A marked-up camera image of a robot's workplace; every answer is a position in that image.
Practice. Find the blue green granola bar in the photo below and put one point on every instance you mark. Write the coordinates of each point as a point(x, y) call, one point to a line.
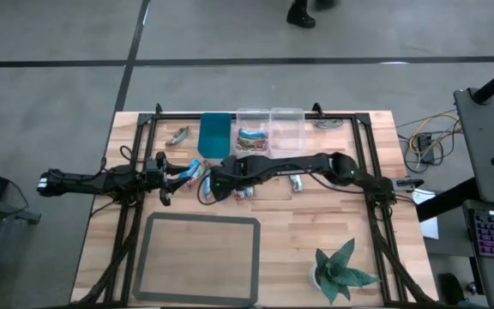
point(329, 124)

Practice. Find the black power adapter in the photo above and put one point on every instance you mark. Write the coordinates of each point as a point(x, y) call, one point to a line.
point(425, 143)

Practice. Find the black computer mouse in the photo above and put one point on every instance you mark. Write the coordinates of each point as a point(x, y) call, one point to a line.
point(450, 287)

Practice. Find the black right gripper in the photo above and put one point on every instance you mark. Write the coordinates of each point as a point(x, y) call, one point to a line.
point(221, 186)

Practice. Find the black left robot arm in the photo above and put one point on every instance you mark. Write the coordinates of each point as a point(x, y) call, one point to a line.
point(84, 182)

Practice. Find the silver granola bar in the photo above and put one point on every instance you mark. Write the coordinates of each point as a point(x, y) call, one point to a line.
point(177, 136)

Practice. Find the grey side table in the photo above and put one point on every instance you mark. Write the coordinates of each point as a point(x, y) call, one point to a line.
point(487, 141)

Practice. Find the green plant in white pot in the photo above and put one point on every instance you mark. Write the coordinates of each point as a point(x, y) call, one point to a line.
point(337, 274)

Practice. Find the grey bordered clear mat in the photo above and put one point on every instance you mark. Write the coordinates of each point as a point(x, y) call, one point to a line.
point(142, 257)

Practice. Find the blue brown granola bar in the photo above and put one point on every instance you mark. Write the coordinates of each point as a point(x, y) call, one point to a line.
point(249, 193)

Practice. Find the blue plastic bin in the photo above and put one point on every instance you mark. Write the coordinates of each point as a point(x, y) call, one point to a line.
point(215, 135)

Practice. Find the black beam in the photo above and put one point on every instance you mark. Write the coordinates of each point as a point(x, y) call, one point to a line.
point(444, 201)

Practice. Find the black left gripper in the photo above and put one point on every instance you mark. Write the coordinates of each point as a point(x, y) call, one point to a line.
point(152, 176)

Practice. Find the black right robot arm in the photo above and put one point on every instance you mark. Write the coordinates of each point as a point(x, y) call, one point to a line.
point(298, 164)

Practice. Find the black table clamp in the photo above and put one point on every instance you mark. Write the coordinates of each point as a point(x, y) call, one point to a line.
point(407, 183)

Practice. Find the person's shoe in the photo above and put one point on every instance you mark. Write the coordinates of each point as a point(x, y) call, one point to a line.
point(300, 17)

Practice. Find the white paper sheet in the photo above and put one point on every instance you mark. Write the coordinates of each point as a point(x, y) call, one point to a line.
point(427, 214)

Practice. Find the colourful snack bars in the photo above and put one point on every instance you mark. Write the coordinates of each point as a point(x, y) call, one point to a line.
point(239, 195)

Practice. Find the green yellow granola bar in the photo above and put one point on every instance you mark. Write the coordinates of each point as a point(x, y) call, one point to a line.
point(251, 142)

